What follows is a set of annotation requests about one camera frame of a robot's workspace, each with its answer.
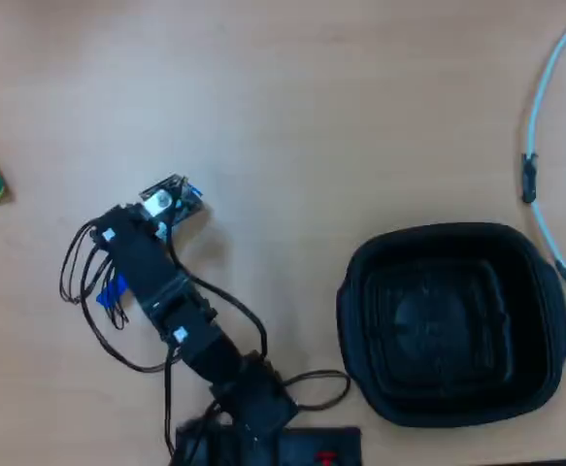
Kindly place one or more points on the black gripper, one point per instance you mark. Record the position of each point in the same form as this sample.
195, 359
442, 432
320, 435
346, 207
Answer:
127, 230

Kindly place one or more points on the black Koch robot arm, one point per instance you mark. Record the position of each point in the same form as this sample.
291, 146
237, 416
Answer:
200, 335

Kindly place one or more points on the black plastic bowl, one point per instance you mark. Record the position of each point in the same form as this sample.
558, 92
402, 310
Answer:
452, 325

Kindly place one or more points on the blue tape piece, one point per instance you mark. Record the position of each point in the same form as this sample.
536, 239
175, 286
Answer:
112, 291

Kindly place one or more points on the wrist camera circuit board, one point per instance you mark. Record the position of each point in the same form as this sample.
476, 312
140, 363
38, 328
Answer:
168, 196

